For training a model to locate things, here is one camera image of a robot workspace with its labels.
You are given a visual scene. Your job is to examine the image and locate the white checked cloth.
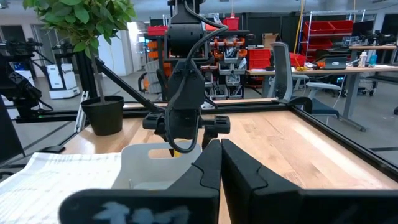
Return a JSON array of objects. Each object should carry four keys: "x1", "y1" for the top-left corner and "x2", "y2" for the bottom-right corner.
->
[{"x1": 0, "y1": 151, "x2": 123, "y2": 224}]

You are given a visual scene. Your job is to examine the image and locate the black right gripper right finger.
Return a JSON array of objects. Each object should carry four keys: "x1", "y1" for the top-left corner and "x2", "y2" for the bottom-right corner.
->
[{"x1": 221, "y1": 138, "x2": 398, "y2": 224}]

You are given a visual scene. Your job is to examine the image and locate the white plastic handled bin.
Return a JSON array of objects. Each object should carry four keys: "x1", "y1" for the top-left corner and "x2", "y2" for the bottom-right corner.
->
[{"x1": 111, "y1": 141, "x2": 203, "y2": 190}]

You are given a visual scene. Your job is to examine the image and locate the parts organizer rack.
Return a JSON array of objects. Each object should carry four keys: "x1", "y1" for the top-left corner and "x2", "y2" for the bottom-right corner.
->
[{"x1": 146, "y1": 29, "x2": 250, "y2": 101}]

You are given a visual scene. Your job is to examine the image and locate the white mobile machine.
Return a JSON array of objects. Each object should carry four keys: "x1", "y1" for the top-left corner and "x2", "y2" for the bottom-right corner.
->
[{"x1": 45, "y1": 61, "x2": 81, "y2": 100}]

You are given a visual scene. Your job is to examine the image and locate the leafy plant in black pot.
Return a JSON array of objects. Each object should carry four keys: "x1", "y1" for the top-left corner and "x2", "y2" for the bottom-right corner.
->
[{"x1": 22, "y1": 0, "x2": 138, "y2": 137}]

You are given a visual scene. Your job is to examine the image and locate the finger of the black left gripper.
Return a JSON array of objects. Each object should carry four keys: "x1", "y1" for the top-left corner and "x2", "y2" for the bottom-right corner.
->
[
  {"x1": 142, "y1": 112, "x2": 175, "y2": 157},
  {"x1": 201, "y1": 115, "x2": 231, "y2": 151}
]

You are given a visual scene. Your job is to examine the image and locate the metal shelf rack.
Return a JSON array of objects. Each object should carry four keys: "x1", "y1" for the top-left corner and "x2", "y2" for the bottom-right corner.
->
[{"x1": 299, "y1": 9, "x2": 367, "y2": 63}]

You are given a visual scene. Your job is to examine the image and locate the white bottle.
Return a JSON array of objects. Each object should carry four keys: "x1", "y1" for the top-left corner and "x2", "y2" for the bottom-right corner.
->
[{"x1": 358, "y1": 51, "x2": 369, "y2": 68}]

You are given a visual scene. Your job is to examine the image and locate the wooden top desk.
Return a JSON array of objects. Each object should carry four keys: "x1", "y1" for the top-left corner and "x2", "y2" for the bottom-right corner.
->
[{"x1": 246, "y1": 64, "x2": 398, "y2": 133}]

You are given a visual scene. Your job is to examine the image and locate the red storage bin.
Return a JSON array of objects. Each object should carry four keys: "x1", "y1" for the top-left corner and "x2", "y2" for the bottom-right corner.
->
[
  {"x1": 289, "y1": 52, "x2": 307, "y2": 68},
  {"x1": 146, "y1": 25, "x2": 169, "y2": 37},
  {"x1": 329, "y1": 19, "x2": 355, "y2": 35},
  {"x1": 247, "y1": 48, "x2": 272, "y2": 70},
  {"x1": 221, "y1": 17, "x2": 241, "y2": 32},
  {"x1": 303, "y1": 21, "x2": 335, "y2": 35}
]

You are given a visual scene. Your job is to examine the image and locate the grey laptop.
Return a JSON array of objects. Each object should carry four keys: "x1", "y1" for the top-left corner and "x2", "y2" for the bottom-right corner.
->
[{"x1": 323, "y1": 57, "x2": 348, "y2": 71}]

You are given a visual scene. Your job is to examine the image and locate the cardboard box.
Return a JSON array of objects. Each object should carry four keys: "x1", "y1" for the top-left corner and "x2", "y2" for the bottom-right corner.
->
[{"x1": 262, "y1": 32, "x2": 279, "y2": 49}]

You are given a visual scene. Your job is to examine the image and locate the yellow hanging cable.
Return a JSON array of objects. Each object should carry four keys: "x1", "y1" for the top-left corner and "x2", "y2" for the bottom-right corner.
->
[{"x1": 293, "y1": 0, "x2": 309, "y2": 70}]

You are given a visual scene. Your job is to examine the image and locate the grey office chair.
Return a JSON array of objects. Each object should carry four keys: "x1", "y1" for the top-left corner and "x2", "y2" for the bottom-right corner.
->
[{"x1": 269, "y1": 41, "x2": 343, "y2": 101}]

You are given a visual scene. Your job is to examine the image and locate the black upright frame post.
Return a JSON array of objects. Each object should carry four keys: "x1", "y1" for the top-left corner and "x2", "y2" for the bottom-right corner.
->
[{"x1": 75, "y1": 51, "x2": 99, "y2": 101}]

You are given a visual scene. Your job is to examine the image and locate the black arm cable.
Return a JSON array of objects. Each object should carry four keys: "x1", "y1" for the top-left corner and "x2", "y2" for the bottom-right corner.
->
[{"x1": 164, "y1": 0, "x2": 229, "y2": 154}]

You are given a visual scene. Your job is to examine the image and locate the black diagonal frame strut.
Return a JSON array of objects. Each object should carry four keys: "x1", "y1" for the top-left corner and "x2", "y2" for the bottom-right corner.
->
[{"x1": 93, "y1": 57, "x2": 163, "y2": 113}]

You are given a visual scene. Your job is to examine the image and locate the silver aluminium extrusion bar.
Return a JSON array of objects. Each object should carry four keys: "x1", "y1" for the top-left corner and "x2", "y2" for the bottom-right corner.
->
[{"x1": 73, "y1": 90, "x2": 90, "y2": 134}]

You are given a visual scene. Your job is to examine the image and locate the black flat bracket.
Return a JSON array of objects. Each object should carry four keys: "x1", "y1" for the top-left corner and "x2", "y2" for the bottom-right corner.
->
[{"x1": 38, "y1": 145, "x2": 67, "y2": 154}]

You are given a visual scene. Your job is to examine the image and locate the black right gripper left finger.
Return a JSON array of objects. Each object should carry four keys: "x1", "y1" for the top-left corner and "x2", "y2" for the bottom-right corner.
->
[{"x1": 58, "y1": 139, "x2": 223, "y2": 224}]

